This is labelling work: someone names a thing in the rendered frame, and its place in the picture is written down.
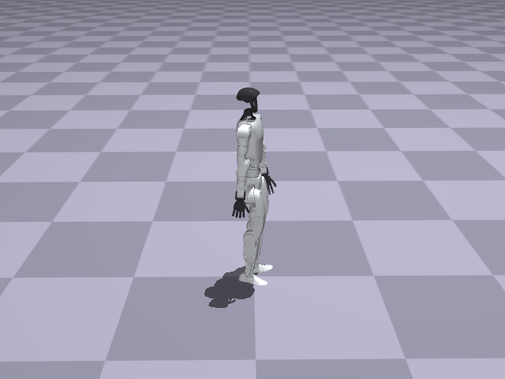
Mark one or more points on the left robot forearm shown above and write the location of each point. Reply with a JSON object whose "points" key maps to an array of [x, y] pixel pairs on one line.
{"points": [[263, 164]]}

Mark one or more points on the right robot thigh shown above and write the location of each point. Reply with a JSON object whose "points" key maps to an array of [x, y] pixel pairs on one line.
{"points": [[257, 213]]}

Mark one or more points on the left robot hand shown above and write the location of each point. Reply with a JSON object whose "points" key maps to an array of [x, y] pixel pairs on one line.
{"points": [[268, 181]]}

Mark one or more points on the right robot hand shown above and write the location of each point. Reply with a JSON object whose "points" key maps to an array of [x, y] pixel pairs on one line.
{"points": [[240, 206]]}

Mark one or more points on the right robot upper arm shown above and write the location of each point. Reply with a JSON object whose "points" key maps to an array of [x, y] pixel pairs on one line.
{"points": [[243, 135]]}

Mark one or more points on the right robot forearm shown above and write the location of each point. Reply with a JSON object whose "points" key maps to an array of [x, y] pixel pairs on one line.
{"points": [[241, 178]]}

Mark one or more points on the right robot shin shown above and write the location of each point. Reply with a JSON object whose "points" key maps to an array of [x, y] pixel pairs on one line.
{"points": [[250, 251]]}

